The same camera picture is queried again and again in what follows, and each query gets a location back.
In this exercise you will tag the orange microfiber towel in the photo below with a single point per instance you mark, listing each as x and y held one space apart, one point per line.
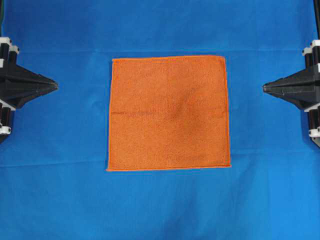
168 113

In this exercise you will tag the blue table cloth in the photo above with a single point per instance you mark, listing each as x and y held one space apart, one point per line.
53 179

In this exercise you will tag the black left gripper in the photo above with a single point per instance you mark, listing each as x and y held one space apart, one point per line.
14 95

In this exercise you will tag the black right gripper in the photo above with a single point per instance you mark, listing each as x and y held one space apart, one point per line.
303 89

